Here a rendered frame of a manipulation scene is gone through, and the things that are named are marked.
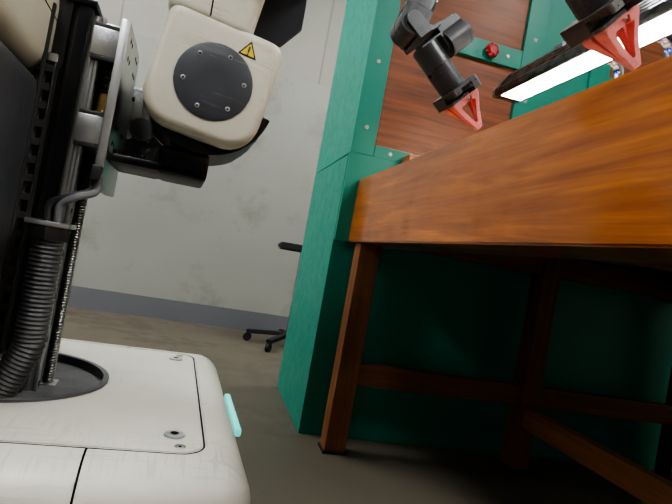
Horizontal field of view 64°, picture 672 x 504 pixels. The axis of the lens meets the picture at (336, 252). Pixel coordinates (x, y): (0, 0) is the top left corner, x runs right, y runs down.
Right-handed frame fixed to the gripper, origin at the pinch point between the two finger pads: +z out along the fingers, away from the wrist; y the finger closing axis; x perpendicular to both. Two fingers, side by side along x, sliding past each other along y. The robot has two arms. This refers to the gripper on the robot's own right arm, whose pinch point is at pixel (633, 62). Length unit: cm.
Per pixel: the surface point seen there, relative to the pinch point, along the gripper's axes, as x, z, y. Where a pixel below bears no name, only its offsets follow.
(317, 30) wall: -77, -75, 272
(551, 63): -25, 0, 46
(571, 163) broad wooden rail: 22.6, 1.6, -8.9
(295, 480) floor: 80, 38, 59
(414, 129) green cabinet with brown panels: -8, -4, 90
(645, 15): -24.7, 0.1, 18.3
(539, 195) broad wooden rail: 25.1, 3.8, -3.6
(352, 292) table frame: 40, 18, 77
